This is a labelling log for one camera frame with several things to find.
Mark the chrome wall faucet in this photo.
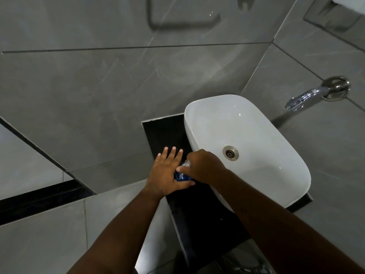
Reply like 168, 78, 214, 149
284, 76, 351, 112

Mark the round metal sink drain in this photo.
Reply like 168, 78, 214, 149
222, 146, 240, 161

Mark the white ceramic sink basin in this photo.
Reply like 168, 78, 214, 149
184, 94, 311, 213

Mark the small blue clear bottle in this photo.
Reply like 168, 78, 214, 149
174, 160, 192, 182

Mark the person's left forearm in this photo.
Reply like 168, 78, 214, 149
67, 188, 162, 274

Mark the person's left hand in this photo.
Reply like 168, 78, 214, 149
145, 147, 196, 199

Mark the person's right forearm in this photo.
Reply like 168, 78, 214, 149
209, 168, 365, 274

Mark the person's right hand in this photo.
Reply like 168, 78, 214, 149
176, 149, 229, 187

